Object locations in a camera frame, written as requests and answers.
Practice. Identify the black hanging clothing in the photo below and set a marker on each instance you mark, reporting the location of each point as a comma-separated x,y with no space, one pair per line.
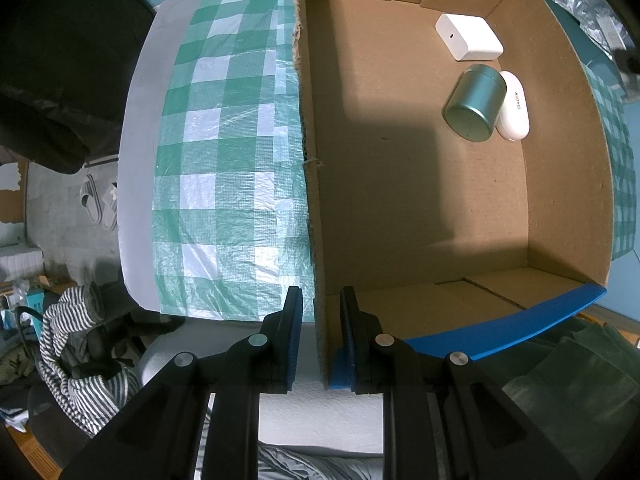
60,60

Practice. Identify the blue cardboard box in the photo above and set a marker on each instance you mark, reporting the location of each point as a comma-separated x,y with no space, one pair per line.
400,185

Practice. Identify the white ribbed storage box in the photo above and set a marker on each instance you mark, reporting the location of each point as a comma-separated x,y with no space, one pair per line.
20,261

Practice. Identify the green checkered tablecloth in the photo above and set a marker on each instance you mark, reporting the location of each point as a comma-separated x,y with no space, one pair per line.
225,160

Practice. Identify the teal carton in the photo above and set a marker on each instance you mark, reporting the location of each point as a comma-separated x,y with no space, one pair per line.
36,300

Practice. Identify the grey bedding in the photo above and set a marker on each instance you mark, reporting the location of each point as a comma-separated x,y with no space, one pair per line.
310,465

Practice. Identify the teal metal tin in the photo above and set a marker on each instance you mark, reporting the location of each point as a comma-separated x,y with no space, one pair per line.
472,105

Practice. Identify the dark green cloth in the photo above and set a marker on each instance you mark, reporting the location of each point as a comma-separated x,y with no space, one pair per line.
575,400

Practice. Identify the striped cloth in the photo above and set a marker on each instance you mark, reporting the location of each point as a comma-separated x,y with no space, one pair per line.
75,390

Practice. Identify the white square box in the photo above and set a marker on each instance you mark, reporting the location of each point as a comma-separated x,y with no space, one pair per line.
467,37

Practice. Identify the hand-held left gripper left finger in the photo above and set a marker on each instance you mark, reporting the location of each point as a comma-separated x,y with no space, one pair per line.
294,330

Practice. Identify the black office chair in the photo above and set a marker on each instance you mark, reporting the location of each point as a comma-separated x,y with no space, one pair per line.
95,352

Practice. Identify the white oval case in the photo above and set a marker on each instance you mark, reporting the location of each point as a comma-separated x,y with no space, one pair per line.
515,110

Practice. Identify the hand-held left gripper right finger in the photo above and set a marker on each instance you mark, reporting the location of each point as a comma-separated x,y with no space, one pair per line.
347,330

